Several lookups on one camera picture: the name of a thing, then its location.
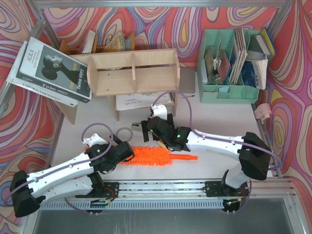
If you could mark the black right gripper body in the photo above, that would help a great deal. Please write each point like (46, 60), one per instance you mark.
(145, 130)

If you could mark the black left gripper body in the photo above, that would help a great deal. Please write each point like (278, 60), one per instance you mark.
(125, 151)

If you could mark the orange chenille duster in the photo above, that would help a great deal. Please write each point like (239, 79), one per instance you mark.
(155, 156)

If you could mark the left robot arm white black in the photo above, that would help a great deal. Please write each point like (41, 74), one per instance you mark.
(79, 177)

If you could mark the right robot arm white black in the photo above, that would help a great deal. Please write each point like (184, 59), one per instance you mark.
(252, 154)

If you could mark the wooden bookshelf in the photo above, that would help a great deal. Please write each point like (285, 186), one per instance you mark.
(131, 72)

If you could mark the silver black stapler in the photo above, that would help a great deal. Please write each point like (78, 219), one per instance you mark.
(139, 127)

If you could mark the masking tape roll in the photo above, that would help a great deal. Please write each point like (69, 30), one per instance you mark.
(126, 129)

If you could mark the spiral notebook under shelf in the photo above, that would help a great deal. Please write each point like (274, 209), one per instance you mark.
(134, 101)

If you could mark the red booklet in organizer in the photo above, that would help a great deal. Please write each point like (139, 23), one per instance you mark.
(224, 66)

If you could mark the mint green desk organizer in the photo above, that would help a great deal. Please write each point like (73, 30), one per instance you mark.
(217, 41)

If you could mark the pink pig figurine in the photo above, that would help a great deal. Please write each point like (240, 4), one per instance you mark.
(263, 112)

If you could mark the black white Twins story book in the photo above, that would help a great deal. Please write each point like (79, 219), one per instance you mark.
(49, 68)

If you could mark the open white book in organizer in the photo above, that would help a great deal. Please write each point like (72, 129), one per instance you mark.
(260, 70)

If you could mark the white book under top book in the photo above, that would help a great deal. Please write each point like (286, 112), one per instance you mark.
(12, 78)

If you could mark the stack of thin beige books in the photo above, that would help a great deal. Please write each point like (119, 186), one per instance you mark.
(239, 54)

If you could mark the blue yellow book in organizer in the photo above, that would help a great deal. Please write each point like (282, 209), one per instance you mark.
(265, 42)

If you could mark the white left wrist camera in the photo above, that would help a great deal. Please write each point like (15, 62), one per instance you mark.
(94, 139)

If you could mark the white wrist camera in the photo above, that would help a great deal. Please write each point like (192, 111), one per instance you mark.
(94, 139)
(159, 110)

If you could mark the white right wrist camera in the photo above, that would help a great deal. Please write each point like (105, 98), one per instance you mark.
(159, 110)

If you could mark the aluminium mounting rail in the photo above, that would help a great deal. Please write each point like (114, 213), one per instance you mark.
(165, 189)

